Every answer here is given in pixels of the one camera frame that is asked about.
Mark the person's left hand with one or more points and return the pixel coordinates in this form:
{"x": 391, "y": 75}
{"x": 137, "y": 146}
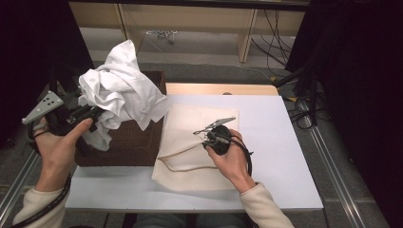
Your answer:
{"x": 58, "y": 155}

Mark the cream mesh laundry bag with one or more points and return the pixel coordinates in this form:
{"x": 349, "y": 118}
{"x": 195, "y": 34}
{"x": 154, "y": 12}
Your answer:
{"x": 190, "y": 177}

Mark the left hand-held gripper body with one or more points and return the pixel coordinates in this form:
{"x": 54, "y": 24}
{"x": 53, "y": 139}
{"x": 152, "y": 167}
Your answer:
{"x": 44, "y": 106}

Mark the beige wooden shelf unit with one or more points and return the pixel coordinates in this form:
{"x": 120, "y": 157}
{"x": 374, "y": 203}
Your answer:
{"x": 190, "y": 19}

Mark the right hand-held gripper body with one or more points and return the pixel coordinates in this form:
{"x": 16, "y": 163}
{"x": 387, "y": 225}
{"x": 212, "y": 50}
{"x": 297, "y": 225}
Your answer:
{"x": 220, "y": 141}

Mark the brown woven basket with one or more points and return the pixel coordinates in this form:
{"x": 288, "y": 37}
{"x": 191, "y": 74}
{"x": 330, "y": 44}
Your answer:
{"x": 133, "y": 145}

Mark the person's right hand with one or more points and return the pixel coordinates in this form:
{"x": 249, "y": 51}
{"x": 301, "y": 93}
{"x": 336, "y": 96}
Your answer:
{"x": 234, "y": 164}

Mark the black curtain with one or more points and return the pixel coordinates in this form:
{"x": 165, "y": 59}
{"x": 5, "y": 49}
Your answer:
{"x": 25, "y": 47}
{"x": 364, "y": 79}

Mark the white shirt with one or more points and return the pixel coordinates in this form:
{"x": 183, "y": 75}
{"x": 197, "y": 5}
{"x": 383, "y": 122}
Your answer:
{"x": 123, "y": 85}

